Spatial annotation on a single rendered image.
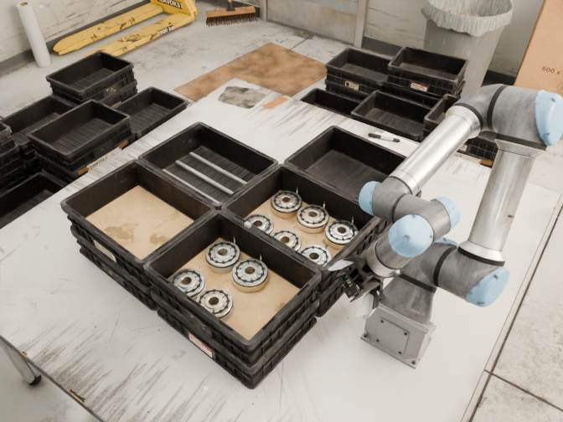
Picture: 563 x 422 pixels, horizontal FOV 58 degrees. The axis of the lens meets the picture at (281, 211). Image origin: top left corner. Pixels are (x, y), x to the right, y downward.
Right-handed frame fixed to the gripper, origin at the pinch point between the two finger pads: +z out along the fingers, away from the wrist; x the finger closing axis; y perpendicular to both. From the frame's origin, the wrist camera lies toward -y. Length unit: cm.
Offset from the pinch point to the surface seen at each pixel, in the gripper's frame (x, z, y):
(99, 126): -150, 116, 8
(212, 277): -24.9, 27.7, 21.1
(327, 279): -7.6, 13.1, -3.8
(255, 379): 6.5, 25.6, 23.7
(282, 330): -0.9, 16.5, 14.2
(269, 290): -13.3, 21.5, 9.8
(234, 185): -56, 38, -5
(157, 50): -285, 215, -92
